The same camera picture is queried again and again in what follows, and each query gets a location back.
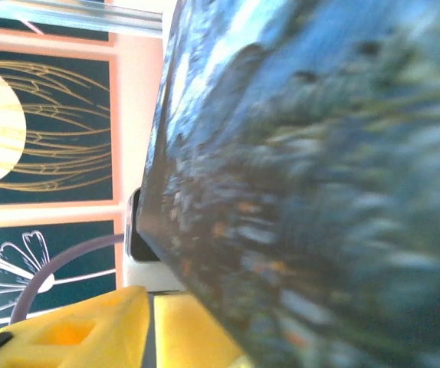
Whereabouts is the aluminium rail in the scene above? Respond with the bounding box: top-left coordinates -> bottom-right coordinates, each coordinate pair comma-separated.
0,0 -> 163,38

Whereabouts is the starry night print tin box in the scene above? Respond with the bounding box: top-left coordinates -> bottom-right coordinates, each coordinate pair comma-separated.
135,0 -> 440,368

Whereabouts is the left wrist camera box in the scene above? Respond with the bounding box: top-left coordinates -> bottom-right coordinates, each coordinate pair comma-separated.
122,187 -> 186,294

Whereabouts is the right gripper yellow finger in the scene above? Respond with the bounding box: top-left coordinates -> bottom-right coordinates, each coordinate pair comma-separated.
0,285 -> 151,368

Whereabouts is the dark patterned backdrop board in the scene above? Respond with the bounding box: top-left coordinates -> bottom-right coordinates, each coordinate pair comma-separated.
0,0 -> 179,338

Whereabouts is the lilac cable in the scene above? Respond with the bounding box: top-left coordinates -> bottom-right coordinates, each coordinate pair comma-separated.
8,233 -> 125,327

